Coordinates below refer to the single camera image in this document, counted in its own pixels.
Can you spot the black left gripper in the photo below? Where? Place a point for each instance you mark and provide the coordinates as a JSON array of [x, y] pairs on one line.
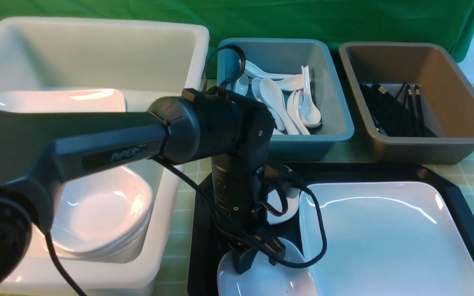
[[237, 185]]

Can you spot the white bowl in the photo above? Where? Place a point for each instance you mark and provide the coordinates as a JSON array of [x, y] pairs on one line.
[[264, 279], [293, 199]]

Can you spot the black chopstick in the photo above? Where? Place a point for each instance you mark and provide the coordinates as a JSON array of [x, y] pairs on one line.
[[419, 111], [408, 113]]

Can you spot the white ceramic spoon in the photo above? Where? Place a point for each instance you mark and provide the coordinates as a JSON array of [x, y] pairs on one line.
[[309, 113]]

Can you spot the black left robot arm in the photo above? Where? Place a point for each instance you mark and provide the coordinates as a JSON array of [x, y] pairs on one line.
[[40, 152]]

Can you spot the large white square plate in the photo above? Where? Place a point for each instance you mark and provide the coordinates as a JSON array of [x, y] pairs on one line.
[[384, 239]]

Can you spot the black serving tray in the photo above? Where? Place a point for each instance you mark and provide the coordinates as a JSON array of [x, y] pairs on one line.
[[208, 246]]

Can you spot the stack of white bowls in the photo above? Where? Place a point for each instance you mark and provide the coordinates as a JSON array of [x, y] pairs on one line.
[[103, 217]]

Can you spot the pile of white spoons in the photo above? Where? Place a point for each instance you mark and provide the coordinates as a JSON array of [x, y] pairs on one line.
[[269, 88]]

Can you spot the teal plastic bin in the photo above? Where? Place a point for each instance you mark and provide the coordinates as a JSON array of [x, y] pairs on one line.
[[287, 56]]

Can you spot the stack of white square plates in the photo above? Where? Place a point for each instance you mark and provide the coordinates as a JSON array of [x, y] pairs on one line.
[[102, 100]]

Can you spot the pile of black chopsticks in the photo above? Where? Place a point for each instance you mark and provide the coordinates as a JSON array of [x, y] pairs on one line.
[[386, 110]]

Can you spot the large white plastic tub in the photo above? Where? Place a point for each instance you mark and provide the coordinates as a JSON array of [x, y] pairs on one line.
[[144, 60]]

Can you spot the brown plastic bin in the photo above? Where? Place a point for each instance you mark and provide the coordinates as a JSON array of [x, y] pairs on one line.
[[448, 99]]

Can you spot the green backdrop cloth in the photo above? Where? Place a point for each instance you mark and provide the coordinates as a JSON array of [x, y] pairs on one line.
[[447, 23]]

